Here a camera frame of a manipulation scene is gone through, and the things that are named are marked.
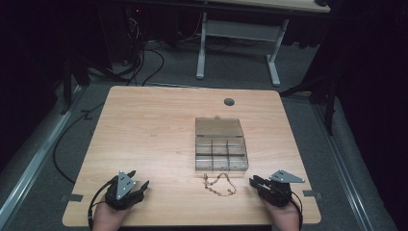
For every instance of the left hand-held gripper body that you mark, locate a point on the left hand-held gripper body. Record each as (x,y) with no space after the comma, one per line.
(123,192)

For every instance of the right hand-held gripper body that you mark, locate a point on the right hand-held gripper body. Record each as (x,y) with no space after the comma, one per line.
(277,194)

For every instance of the person's right hand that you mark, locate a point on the person's right hand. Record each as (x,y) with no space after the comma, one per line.
(287,218)

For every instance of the person's left hand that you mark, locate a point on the person's left hand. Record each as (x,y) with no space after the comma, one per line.
(107,219)

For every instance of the grey tape strip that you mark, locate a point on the grey tape strip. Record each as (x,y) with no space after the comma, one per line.
(312,193)
(72,198)

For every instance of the clear plastic compartment box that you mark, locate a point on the clear plastic compartment box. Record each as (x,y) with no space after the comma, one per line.
(221,150)

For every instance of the black stand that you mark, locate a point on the black stand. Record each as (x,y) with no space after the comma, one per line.
(69,80)
(328,96)

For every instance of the metal floor rail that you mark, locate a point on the metal floor rail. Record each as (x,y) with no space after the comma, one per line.
(346,170)
(35,160)

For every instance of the white metal desk frame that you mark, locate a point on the white metal desk frame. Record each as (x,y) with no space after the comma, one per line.
(239,30)

